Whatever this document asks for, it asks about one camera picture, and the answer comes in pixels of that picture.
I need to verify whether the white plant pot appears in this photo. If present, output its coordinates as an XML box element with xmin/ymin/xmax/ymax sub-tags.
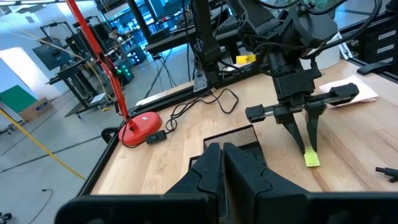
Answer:
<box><xmin>299</xmin><ymin>30</ymin><xmax>342</xmax><ymax>71</ymax></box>

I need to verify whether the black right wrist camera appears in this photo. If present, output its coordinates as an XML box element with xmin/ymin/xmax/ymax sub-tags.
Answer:
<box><xmin>272</xmin><ymin>67</ymin><xmax>323</xmax><ymax>101</ymax></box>

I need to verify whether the cardboard box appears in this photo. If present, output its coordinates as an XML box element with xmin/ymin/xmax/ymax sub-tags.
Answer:
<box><xmin>18</xmin><ymin>97</ymin><xmax>54</xmax><ymax>123</ymax></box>

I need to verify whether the black frame corner handle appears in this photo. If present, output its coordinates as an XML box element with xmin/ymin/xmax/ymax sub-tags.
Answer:
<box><xmin>100</xmin><ymin>126</ymin><xmax>119</xmax><ymax>144</ymax></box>

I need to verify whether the yellow cable tag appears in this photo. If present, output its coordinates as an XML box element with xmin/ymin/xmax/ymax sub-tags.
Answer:
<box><xmin>235</xmin><ymin>54</ymin><xmax>257</xmax><ymax>65</ymax></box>

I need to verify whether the pink sticky note pad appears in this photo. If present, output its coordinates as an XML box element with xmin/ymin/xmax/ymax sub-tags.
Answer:
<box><xmin>318</xmin><ymin>74</ymin><xmax>379</xmax><ymax>110</ymax></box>

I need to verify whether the computer tower with green lights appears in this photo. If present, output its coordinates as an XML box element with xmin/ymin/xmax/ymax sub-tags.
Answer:
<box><xmin>115</xmin><ymin>58</ymin><xmax>136</xmax><ymax>85</ymax></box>

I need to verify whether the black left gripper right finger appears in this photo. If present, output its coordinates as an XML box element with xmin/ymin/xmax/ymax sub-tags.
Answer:
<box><xmin>223</xmin><ymin>142</ymin><xmax>398</xmax><ymax>224</ymax></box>

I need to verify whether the black aluminium rig frame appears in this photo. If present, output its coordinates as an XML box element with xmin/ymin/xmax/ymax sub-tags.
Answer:
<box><xmin>76</xmin><ymin>0</ymin><xmax>398</xmax><ymax>197</ymax></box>

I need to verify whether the black mesh desk organizer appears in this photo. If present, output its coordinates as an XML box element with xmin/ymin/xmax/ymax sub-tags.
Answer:
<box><xmin>188</xmin><ymin>124</ymin><xmax>268</xmax><ymax>170</ymax></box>

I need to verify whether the black workbench with keyboard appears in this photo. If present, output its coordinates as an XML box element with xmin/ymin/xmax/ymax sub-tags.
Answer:
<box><xmin>144</xmin><ymin>12</ymin><xmax>240</xmax><ymax>57</ymax></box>

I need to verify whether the thin black floor cable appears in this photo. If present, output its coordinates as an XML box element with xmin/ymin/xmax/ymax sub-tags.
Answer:
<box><xmin>27</xmin><ymin>188</ymin><xmax>54</xmax><ymax>224</ymax></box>

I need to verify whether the black pen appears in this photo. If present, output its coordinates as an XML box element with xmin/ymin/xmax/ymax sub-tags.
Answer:
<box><xmin>375</xmin><ymin>166</ymin><xmax>398</xmax><ymax>179</ymax></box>

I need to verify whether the person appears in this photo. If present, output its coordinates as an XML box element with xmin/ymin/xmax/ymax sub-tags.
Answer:
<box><xmin>108</xmin><ymin>26</ymin><xmax>123</xmax><ymax>42</ymax></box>

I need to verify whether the black labelled drawer unit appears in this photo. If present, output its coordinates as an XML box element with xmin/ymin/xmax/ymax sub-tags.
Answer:
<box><xmin>362</xmin><ymin>15</ymin><xmax>398</xmax><ymax>68</ymax></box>

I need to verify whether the black table clamp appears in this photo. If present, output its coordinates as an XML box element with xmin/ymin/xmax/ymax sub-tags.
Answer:
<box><xmin>356</xmin><ymin>61</ymin><xmax>393</xmax><ymax>76</ymax></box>

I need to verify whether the green board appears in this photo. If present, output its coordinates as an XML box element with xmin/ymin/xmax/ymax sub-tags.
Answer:
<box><xmin>0</xmin><ymin>85</ymin><xmax>39</xmax><ymax>114</ymax></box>

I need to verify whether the black desk with dark monitor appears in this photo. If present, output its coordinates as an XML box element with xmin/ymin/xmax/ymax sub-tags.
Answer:
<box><xmin>32</xmin><ymin>21</ymin><xmax>108</xmax><ymax>119</ymax></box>

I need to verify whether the black lamp cable with switch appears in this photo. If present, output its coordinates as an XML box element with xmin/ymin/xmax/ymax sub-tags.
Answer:
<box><xmin>120</xmin><ymin>88</ymin><xmax>239</xmax><ymax>149</ymax></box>

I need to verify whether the yellow hanging cable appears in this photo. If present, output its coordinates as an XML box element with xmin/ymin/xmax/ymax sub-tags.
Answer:
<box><xmin>0</xmin><ymin>108</ymin><xmax>86</xmax><ymax>181</ymax></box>

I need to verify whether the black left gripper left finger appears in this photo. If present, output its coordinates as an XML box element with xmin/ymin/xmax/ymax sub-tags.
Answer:
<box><xmin>54</xmin><ymin>142</ymin><xmax>222</xmax><ymax>224</ymax></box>

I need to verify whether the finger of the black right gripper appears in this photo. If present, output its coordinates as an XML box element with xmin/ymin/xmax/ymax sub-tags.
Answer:
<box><xmin>304</xmin><ymin>101</ymin><xmax>327</xmax><ymax>154</ymax></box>
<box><xmin>281</xmin><ymin>112</ymin><xmax>306</xmax><ymax>156</ymax></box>

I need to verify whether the red desk lamp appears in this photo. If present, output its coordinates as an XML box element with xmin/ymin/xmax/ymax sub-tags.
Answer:
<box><xmin>64</xmin><ymin>0</ymin><xmax>163</xmax><ymax>147</ymax></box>

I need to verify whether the lime green sticky pad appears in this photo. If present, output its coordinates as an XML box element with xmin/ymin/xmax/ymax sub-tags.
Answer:
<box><xmin>303</xmin><ymin>145</ymin><xmax>321</xmax><ymax>168</ymax></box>

